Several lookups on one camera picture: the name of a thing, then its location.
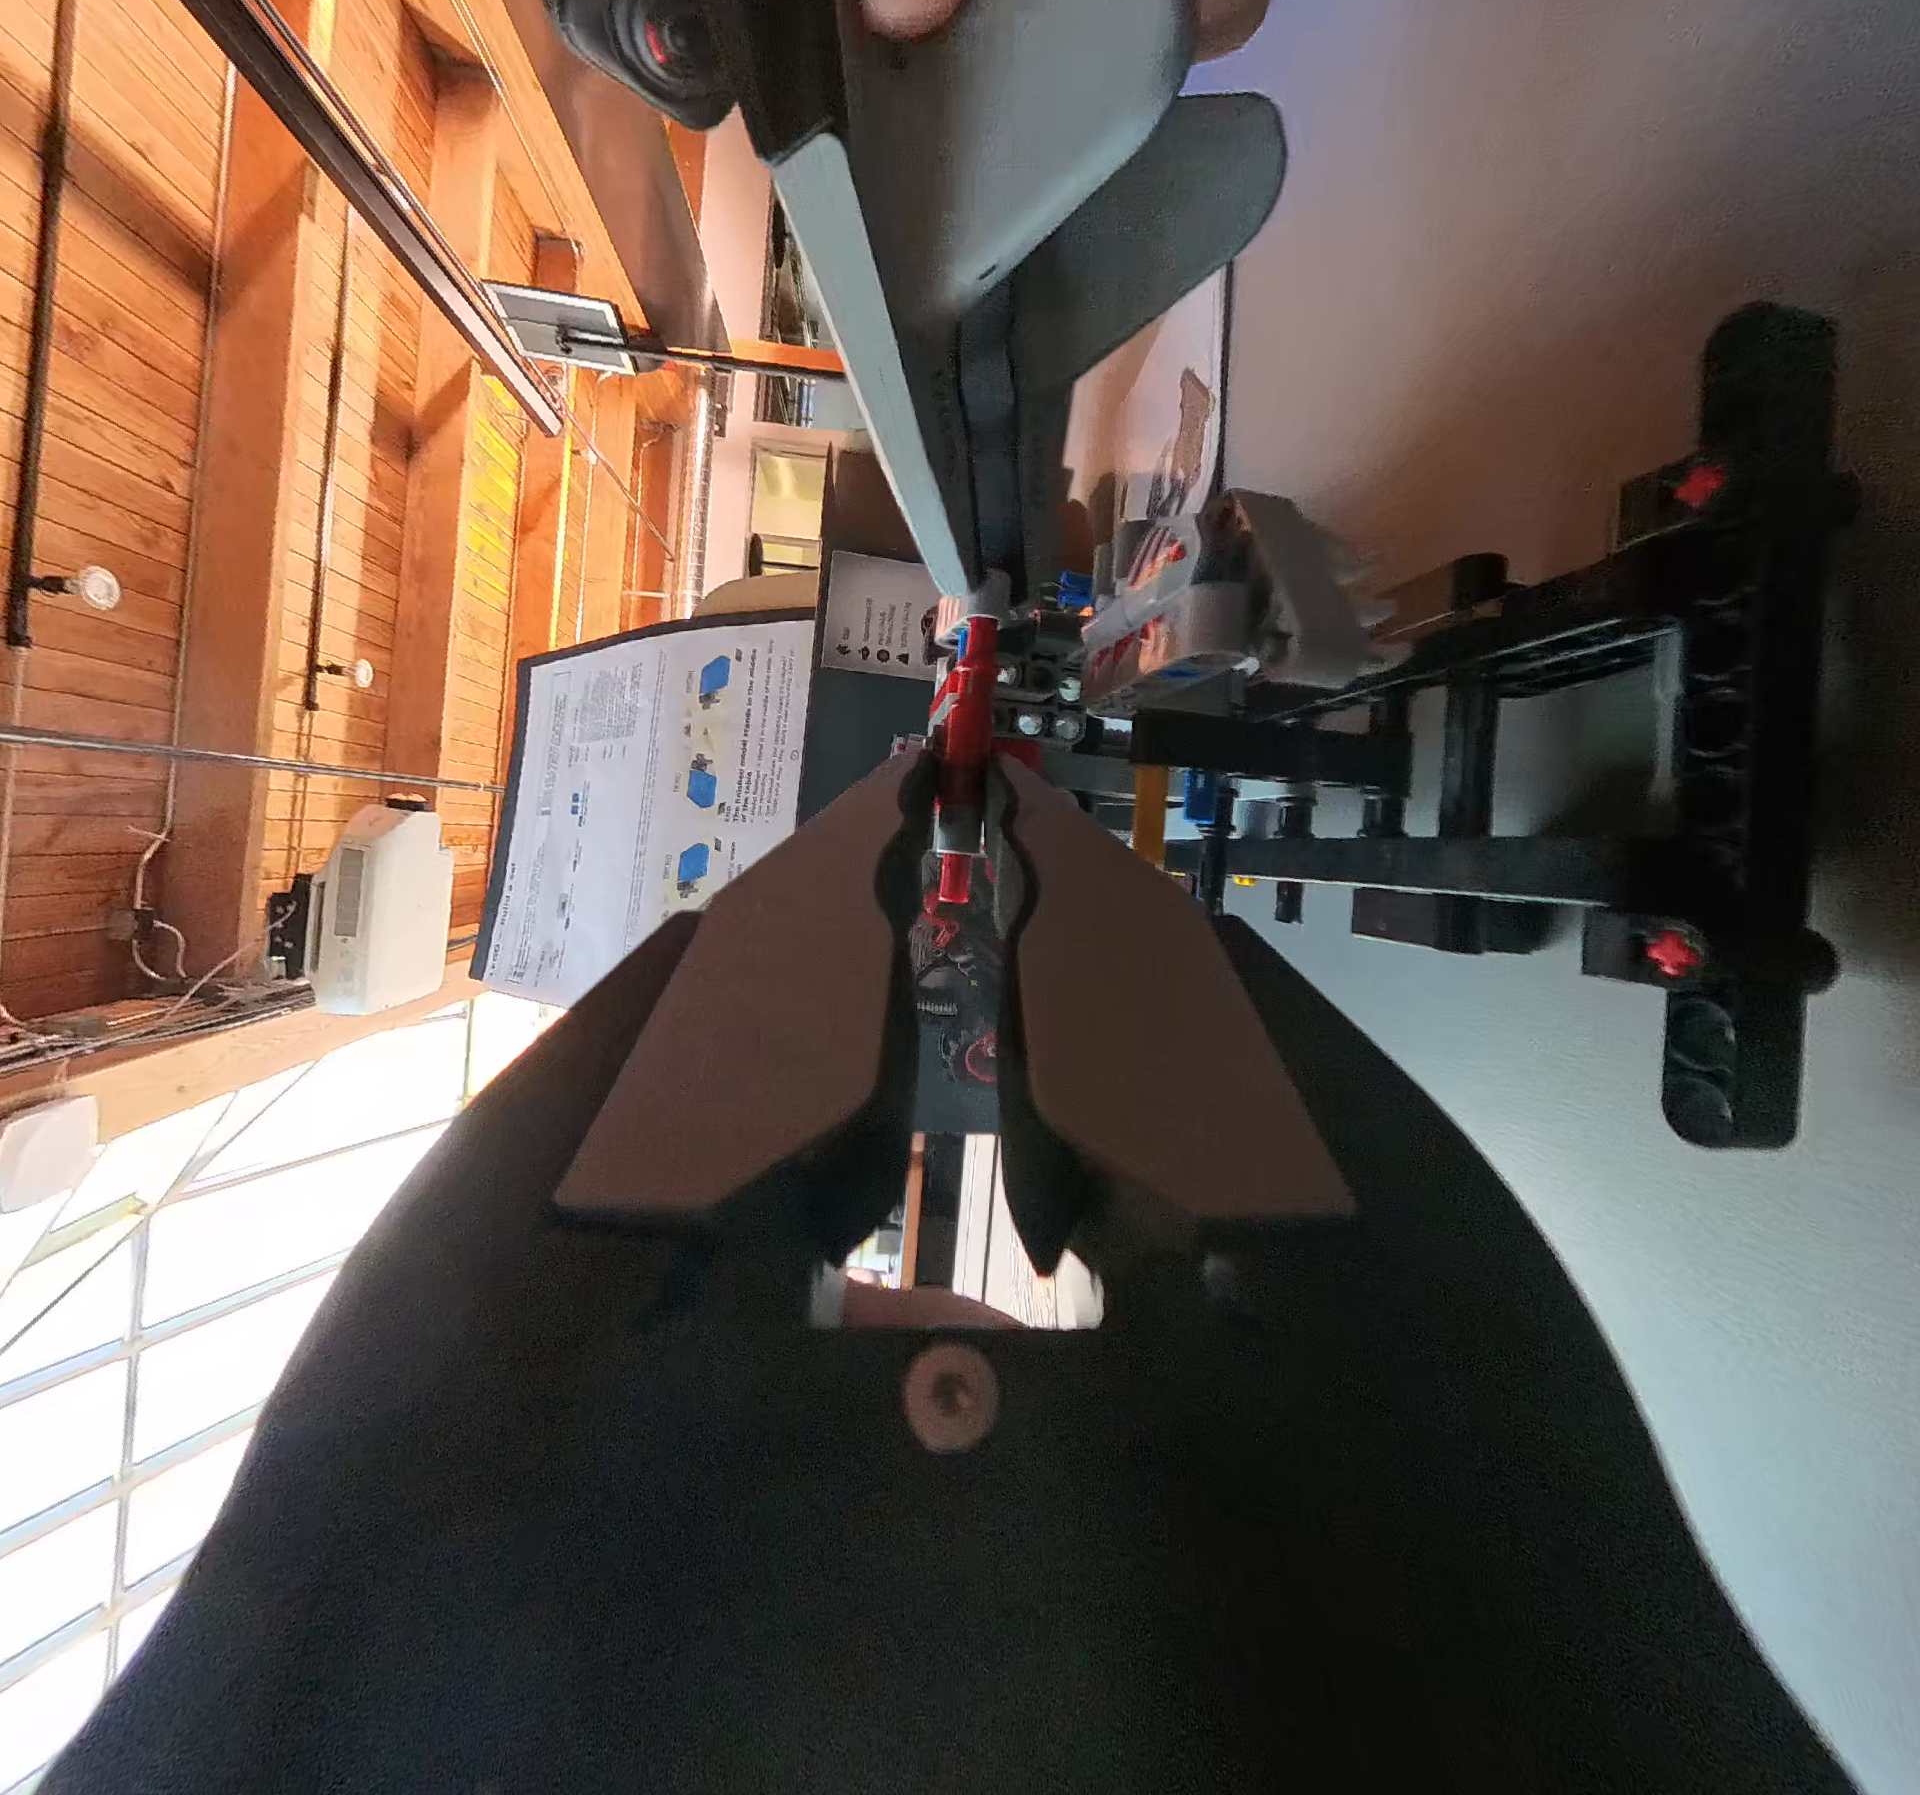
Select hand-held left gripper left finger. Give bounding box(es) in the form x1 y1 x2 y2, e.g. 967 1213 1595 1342
553 756 939 1263

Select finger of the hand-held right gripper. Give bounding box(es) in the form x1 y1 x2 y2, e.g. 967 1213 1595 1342
769 0 1205 600
960 91 1292 591

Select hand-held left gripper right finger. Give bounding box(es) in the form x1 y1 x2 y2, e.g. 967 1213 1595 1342
983 756 1354 1275

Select black lego technic model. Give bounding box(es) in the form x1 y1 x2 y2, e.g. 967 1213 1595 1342
899 302 1862 1153

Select lego instruction booklet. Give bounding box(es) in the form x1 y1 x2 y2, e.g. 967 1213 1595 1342
1071 262 1234 553

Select white printed instruction sheet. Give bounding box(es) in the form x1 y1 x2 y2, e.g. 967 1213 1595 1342
470 617 819 1010

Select dark box with white label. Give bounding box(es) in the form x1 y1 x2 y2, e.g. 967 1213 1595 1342
809 550 962 822

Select orange rack beam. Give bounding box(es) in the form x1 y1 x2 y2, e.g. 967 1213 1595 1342
630 337 856 381

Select rectangular panel light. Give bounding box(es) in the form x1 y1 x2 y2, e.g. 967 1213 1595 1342
479 276 630 376

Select brown cardboard box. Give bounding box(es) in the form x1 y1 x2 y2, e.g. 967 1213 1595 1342
696 436 925 622

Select white ceiling-mounted projector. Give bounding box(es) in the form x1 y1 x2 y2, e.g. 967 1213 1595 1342
265 802 455 1018

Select metal conduit pipe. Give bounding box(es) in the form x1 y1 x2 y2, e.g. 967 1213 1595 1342
0 723 509 795

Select black ceiling pipe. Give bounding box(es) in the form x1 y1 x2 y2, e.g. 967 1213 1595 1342
5 0 76 649
302 213 360 712

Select black track light rail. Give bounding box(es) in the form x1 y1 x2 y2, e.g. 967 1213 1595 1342
75 0 568 438

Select silver ventilation duct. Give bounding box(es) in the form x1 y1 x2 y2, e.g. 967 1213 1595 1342
678 371 738 582

